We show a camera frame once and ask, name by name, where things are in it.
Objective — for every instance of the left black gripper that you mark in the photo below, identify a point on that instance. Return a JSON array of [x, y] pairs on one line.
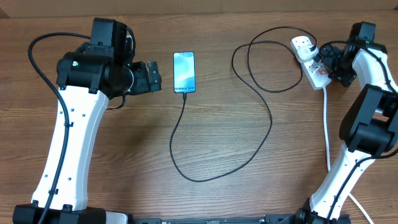
[[143, 83]]

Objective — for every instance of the white charger plug adapter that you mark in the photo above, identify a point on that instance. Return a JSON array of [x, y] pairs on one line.
[[306, 53]]

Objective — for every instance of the white power strip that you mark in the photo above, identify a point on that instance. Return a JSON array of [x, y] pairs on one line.
[[316, 72]]

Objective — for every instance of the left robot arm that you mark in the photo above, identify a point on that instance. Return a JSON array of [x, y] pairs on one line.
[[101, 69]]

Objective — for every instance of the Galaxy smartphone blue screen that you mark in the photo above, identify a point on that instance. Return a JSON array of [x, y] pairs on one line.
[[184, 72]]

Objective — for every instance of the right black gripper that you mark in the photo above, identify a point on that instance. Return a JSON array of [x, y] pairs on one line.
[[346, 79]]

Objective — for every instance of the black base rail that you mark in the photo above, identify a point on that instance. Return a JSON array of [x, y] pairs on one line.
[[267, 219]]

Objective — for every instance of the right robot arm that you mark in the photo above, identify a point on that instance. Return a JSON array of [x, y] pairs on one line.
[[369, 129]]

